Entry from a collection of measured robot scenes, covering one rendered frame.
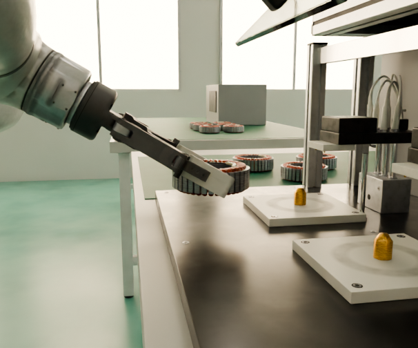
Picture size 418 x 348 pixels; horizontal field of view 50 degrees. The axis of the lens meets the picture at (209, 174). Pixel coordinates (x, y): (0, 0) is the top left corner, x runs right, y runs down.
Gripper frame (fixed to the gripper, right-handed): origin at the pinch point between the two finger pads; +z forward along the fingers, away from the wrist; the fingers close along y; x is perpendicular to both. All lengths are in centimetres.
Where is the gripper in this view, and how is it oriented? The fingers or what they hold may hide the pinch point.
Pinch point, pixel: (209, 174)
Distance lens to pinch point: 65.4
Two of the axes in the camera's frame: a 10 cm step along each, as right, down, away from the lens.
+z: 8.5, 4.7, 2.5
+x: 4.9, -8.7, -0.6
